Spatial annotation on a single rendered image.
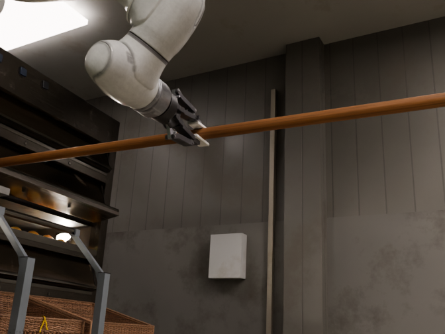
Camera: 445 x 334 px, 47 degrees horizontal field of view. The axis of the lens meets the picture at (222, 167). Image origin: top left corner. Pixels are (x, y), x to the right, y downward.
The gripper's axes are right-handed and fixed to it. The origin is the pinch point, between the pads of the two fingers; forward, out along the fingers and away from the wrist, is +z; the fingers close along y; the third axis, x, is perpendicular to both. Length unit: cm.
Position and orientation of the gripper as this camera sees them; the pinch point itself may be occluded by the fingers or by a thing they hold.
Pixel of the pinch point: (198, 134)
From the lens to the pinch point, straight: 133.6
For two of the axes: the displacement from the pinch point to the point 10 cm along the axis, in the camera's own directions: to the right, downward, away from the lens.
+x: 9.0, -0.9, -4.3
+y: -0.5, 9.5, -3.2
